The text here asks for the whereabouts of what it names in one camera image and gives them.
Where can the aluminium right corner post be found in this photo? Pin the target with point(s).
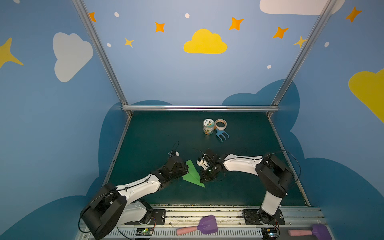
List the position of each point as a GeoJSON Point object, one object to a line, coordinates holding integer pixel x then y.
{"type": "Point", "coordinates": [312, 37]}

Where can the aluminium back frame rail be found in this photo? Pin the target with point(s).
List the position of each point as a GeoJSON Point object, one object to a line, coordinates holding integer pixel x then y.
{"type": "Point", "coordinates": [153, 108]}

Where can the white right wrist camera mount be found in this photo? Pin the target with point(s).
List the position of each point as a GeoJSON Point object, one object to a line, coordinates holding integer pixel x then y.
{"type": "Point", "coordinates": [207, 159]}

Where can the white tape roll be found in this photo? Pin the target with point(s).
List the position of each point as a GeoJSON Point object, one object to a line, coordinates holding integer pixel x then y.
{"type": "Point", "coordinates": [220, 124]}

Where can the purple scoop pink handle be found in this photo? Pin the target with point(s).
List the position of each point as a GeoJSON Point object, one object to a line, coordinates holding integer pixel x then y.
{"type": "Point", "coordinates": [207, 225]}
{"type": "Point", "coordinates": [320, 231]}

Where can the right green circuit board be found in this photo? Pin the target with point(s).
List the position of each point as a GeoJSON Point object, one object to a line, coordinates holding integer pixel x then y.
{"type": "Point", "coordinates": [270, 234]}

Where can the green square paper sheet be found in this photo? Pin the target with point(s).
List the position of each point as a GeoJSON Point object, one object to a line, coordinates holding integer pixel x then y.
{"type": "Point", "coordinates": [193, 176]}

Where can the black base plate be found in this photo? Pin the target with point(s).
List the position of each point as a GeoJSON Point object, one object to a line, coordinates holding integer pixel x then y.
{"type": "Point", "coordinates": [260, 217]}
{"type": "Point", "coordinates": [156, 216]}

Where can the aluminium left corner post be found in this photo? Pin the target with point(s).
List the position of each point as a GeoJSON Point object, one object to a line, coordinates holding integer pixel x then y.
{"type": "Point", "coordinates": [88, 24]}

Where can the blue garden hand rake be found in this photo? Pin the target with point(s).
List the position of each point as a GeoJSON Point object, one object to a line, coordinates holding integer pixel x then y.
{"type": "Point", "coordinates": [222, 135]}

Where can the left green circuit board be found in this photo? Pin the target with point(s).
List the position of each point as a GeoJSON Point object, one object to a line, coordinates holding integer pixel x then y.
{"type": "Point", "coordinates": [144, 232]}

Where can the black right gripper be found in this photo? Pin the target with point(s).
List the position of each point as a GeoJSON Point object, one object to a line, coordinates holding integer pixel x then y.
{"type": "Point", "coordinates": [207, 171]}

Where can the aluminium corner post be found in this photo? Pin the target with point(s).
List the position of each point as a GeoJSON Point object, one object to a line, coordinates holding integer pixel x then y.
{"type": "Point", "coordinates": [312, 37]}
{"type": "Point", "coordinates": [88, 24]}

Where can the carrot snack jar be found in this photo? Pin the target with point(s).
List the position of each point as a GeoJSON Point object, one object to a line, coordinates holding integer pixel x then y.
{"type": "Point", "coordinates": [208, 126]}

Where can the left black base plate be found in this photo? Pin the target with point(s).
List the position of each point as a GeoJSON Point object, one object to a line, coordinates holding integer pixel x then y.
{"type": "Point", "coordinates": [156, 216]}

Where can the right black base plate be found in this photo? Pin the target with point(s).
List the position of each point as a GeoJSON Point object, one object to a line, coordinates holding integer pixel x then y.
{"type": "Point", "coordinates": [260, 217]}

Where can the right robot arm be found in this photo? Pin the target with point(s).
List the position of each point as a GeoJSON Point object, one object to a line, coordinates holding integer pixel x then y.
{"type": "Point", "coordinates": [276, 177]}

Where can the aluminium front rail base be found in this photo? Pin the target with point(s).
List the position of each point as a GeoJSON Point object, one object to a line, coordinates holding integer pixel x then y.
{"type": "Point", "coordinates": [231, 224]}

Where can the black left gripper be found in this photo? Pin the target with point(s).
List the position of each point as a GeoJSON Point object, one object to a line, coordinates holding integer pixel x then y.
{"type": "Point", "coordinates": [182, 167]}

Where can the green circuit board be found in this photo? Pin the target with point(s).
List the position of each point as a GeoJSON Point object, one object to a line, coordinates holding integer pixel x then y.
{"type": "Point", "coordinates": [270, 234]}
{"type": "Point", "coordinates": [144, 232]}

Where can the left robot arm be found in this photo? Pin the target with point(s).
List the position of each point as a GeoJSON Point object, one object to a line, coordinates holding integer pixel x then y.
{"type": "Point", "coordinates": [118, 205]}

